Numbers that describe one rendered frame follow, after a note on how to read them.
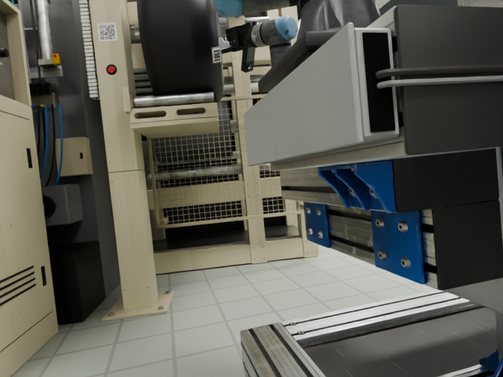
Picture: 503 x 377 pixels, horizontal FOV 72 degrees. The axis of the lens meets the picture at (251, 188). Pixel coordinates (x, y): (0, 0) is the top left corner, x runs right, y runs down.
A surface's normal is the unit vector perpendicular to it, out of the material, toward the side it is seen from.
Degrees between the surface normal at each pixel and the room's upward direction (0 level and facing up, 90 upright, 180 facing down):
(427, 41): 90
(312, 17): 72
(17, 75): 90
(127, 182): 90
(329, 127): 90
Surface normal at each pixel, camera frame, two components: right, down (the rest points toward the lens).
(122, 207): 0.09, 0.03
